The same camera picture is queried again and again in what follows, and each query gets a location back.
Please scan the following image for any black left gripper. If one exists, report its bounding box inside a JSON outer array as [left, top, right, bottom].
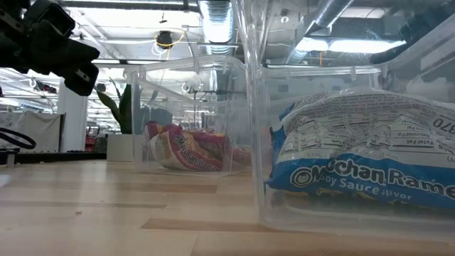
[[0, 0, 101, 97]]

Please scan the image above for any red Maruchan noodle packet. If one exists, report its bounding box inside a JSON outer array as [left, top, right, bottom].
[[184, 127, 252, 167], [144, 120, 225, 173]]

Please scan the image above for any blue Maruchan noodle packet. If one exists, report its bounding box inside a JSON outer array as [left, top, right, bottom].
[[265, 86, 455, 210], [272, 187, 455, 217]]

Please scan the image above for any white pillar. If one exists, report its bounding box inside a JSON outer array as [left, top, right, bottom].
[[56, 80, 89, 154]]

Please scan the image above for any green potted plant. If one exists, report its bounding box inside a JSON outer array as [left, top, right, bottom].
[[95, 76, 133, 135]]

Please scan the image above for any white partition cloth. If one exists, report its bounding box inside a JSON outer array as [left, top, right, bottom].
[[0, 111, 65, 154]]

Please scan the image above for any white planter box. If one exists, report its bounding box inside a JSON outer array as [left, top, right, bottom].
[[106, 133, 135, 163]]

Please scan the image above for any clear plastic container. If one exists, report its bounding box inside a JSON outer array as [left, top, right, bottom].
[[230, 0, 455, 243], [124, 55, 264, 178]]

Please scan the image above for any ceiling light panel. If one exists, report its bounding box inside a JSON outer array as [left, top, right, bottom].
[[294, 37, 407, 55]]

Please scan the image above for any black ceiling camera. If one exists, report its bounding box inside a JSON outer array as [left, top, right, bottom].
[[156, 30, 174, 50]]

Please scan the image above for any black cable loop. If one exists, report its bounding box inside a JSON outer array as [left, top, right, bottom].
[[0, 127, 38, 151]]

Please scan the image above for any silver ventilation duct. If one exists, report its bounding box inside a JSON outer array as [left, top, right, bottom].
[[284, 0, 356, 67], [198, 0, 236, 56]]

